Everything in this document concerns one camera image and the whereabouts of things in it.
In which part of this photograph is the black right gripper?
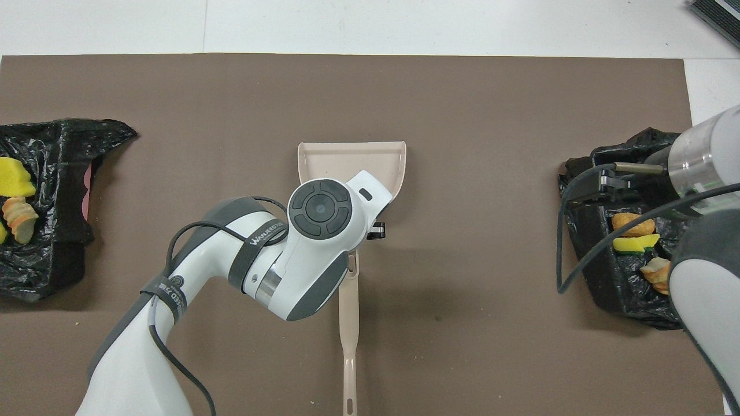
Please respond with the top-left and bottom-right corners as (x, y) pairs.
(564, 146), (691, 220)

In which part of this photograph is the golden brown bread roll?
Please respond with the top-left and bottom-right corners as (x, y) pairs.
(612, 213), (656, 238)

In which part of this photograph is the large yellow sponge piece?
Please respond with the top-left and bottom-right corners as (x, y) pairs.
(612, 233), (660, 254)

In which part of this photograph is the beige plastic dustpan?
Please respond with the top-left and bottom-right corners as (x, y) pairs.
(298, 140), (407, 279)

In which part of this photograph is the small striped croissant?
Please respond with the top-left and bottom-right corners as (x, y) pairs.
(640, 257), (672, 296)

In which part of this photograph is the large striped croissant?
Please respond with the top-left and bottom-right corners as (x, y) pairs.
(2, 196), (39, 244)

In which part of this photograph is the wavy yellow sponge piece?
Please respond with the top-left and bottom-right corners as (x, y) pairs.
(0, 157), (36, 198)

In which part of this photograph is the black bag lined pink bin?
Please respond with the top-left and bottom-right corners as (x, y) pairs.
(0, 118), (138, 302)

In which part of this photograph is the brown table mat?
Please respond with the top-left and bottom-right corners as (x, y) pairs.
(0, 53), (726, 416)

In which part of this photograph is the dark grey ribbed device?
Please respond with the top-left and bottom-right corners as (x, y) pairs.
(688, 0), (740, 50)

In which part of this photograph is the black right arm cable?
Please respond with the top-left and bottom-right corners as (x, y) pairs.
(556, 164), (740, 295)

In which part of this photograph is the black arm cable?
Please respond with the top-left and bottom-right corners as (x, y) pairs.
(148, 196), (290, 416)
(556, 164), (740, 295)

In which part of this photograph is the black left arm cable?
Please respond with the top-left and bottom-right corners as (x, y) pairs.
(148, 196), (290, 416)

